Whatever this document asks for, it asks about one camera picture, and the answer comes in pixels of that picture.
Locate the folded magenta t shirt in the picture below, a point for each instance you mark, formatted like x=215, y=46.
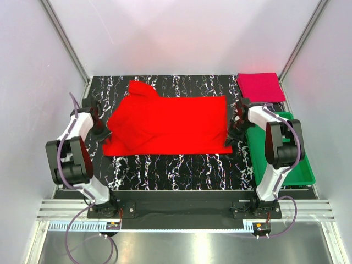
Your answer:
x=261, y=87

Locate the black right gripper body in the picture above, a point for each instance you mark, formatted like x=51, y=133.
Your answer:
x=237, y=128

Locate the red t shirt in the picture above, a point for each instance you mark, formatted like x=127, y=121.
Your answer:
x=146, y=123

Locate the white slotted cable duct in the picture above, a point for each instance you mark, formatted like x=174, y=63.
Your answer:
x=233, y=226

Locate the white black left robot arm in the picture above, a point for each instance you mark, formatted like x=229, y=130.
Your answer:
x=70, y=163

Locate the right aluminium frame post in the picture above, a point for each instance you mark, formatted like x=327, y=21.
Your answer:
x=307, y=31

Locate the green plastic tray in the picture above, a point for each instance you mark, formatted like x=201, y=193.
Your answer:
x=274, y=144

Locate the left aluminium frame post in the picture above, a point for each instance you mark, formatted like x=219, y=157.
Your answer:
x=59, y=29

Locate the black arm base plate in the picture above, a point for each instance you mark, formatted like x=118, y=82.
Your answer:
x=220, y=206

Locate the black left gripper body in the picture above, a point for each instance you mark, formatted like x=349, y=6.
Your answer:
x=100, y=131

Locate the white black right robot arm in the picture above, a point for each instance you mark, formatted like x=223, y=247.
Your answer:
x=265, y=199

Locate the aluminium frame post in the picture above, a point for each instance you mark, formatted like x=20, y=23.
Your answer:
x=307, y=31
x=59, y=29

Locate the aluminium front rail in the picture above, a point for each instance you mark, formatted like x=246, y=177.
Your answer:
x=307, y=210

